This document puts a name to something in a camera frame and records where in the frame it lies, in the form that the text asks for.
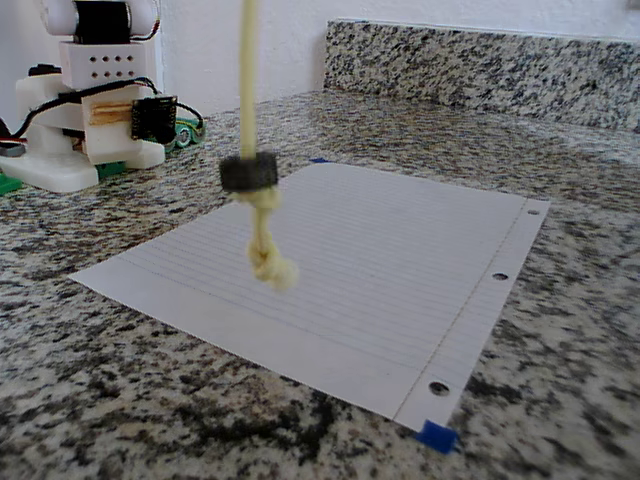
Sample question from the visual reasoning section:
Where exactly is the black ring bead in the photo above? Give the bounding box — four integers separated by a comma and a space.
218, 152, 279, 194

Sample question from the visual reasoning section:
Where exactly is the yellow knotted rope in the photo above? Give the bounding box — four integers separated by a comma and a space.
238, 0, 300, 294

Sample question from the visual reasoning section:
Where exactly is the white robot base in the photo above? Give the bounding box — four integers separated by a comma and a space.
0, 74, 167, 194

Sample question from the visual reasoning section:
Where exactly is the lined paper sheet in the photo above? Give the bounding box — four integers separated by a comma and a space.
68, 163, 552, 432

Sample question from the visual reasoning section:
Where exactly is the green electronic component cluster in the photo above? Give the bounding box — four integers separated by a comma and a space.
167, 117, 207, 151

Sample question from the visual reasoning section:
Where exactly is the black motor controller board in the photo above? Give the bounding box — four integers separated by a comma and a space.
130, 94, 179, 144

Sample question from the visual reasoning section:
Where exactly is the black braided cable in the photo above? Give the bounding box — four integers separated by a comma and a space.
12, 77, 206, 141

